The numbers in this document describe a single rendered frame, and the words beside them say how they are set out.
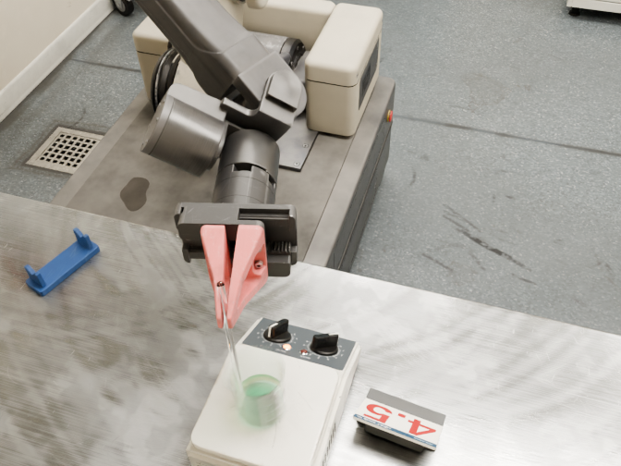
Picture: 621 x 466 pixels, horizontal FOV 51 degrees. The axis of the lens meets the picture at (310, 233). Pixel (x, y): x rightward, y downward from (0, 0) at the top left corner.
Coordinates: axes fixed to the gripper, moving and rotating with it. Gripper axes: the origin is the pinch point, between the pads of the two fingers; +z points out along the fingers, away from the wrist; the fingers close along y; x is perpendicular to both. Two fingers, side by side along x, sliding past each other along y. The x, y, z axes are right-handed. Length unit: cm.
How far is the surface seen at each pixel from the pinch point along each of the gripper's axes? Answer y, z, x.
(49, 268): -29.6, -24.3, 25.1
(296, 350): 4.4, -9.5, 20.2
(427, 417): 19.1, -4.8, 25.5
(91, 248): -24.8, -27.9, 25.0
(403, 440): 16.2, -1.4, 24.3
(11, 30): -106, -173, 78
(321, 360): 7.2, -8.3, 19.9
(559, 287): 70, -82, 101
